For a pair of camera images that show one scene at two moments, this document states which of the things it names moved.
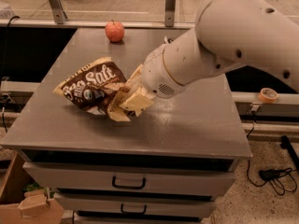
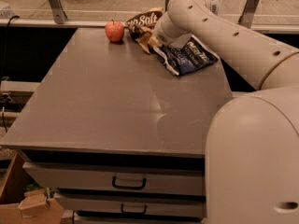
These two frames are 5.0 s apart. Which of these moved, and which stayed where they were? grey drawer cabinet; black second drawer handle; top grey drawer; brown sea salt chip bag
Moved: brown sea salt chip bag
Stayed: grey drawer cabinet; top grey drawer; black second drawer handle
